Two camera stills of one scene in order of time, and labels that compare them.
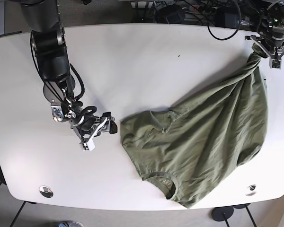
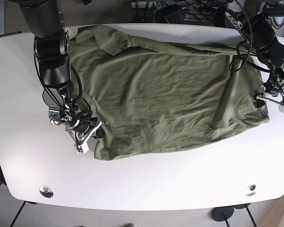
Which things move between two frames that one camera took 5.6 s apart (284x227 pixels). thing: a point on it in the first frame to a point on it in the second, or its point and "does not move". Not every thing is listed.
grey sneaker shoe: x=70 y=224 to x=130 y=225
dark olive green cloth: x=191 y=149 to x=146 y=91
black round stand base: x=221 y=213 does not move
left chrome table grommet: x=46 y=191 does not move
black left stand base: x=0 y=175 does not move
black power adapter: x=170 y=14 does not move
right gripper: x=275 y=36 to x=277 y=85
